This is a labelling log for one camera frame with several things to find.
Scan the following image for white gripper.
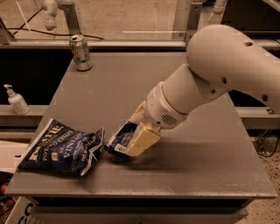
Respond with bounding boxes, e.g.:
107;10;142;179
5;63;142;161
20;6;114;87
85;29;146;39
126;81;188;157

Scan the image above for blue rxbar blueberry wrapper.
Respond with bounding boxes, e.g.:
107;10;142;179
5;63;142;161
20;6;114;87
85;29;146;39
104;122;137;158

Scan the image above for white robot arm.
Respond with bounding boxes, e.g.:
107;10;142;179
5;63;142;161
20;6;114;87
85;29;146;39
125;24;280;157

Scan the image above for blue potato chip bag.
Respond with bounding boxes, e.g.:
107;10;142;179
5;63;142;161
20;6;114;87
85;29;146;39
17;119;105;176

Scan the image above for green white soda can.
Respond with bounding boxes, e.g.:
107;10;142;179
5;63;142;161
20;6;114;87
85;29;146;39
69;34;93;71

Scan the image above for white pump sanitizer bottle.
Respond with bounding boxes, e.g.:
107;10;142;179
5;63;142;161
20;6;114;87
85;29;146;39
3;84;30;115

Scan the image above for white cardboard box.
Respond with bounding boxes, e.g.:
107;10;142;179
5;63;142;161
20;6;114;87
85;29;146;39
4;197;43;224

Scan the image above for white object behind glass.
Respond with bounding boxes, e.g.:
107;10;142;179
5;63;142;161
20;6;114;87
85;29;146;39
40;0;77;32

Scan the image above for black cables on floor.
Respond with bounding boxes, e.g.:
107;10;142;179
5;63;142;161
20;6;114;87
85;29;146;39
253;129;280;158

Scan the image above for right metal glass bracket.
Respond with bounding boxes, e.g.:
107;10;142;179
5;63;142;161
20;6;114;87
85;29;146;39
185;2;202;44

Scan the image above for metal glass bracket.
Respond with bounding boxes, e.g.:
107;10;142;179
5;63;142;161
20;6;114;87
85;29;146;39
62;3;81;35
185;2;202;44

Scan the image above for left metal glass bracket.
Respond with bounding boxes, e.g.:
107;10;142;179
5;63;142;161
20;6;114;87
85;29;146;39
62;3;81;35

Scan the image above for black cable behind glass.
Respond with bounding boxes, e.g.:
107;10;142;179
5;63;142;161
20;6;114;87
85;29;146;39
6;8;105;41

